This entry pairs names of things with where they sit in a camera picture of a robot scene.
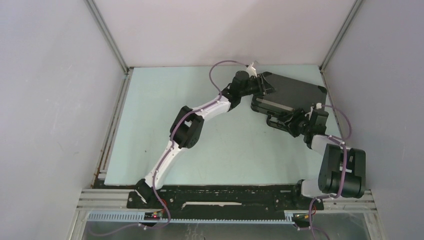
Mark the black poker set case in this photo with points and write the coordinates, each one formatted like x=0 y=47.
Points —
x=290 y=94

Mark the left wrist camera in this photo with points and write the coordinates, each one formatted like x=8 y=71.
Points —
x=251 y=69

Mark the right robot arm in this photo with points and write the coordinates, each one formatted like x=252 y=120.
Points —
x=343 y=169

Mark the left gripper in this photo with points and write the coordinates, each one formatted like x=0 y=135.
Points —
x=263 y=88

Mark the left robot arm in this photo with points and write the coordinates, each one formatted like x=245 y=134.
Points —
x=186 y=129

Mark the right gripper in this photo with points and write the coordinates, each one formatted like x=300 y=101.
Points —
x=300 y=114

